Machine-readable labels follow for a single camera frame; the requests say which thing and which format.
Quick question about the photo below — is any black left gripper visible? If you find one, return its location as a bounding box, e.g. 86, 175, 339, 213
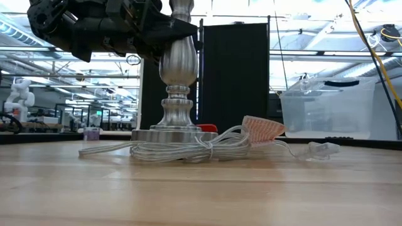
100, 0, 198, 63

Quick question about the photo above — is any silver table lamp base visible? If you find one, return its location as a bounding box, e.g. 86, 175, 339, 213
131, 0, 219, 158

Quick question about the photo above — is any black divider panel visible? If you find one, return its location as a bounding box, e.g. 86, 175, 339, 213
139, 21, 271, 135

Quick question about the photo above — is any red stapler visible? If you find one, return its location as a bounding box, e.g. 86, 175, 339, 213
196, 123, 219, 134

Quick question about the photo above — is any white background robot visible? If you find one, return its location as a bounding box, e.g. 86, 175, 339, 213
3, 78, 36, 123

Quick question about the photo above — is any clear plastic storage bin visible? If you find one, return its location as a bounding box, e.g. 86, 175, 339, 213
279, 76, 377, 141

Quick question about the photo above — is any black round ceiling device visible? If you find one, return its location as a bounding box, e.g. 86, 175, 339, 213
379, 24, 401, 43

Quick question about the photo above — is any thin black hanging cable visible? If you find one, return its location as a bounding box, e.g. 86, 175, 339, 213
273, 0, 288, 92

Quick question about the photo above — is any clear lamp power cord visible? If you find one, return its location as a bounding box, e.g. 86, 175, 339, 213
78, 124, 341, 164

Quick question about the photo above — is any pink cord warning tag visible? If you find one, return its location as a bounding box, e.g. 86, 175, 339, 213
241, 115, 287, 147

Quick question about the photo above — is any black aluminium table frame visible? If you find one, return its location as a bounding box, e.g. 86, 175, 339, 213
0, 131, 402, 151

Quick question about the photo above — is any yellow hanging cable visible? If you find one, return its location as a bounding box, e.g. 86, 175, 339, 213
347, 0, 402, 109

